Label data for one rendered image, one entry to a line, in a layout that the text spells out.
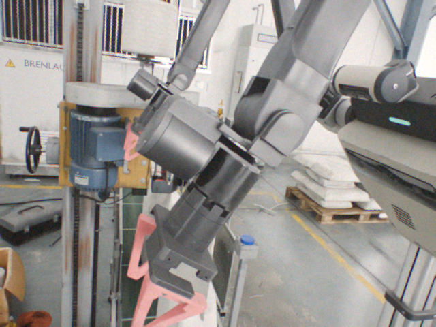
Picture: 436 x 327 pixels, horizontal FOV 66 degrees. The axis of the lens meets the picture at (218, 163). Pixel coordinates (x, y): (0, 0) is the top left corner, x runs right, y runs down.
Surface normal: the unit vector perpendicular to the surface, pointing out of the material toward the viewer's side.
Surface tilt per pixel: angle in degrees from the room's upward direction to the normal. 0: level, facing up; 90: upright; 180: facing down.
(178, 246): 30
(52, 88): 90
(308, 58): 75
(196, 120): 91
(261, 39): 90
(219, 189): 80
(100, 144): 90
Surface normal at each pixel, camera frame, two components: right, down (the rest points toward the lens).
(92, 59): 0.27, 0.30
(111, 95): 0.68, 0.29
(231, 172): -0.04, 0.10
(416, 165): -0.50, -0.76
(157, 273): 0.59, -0.80
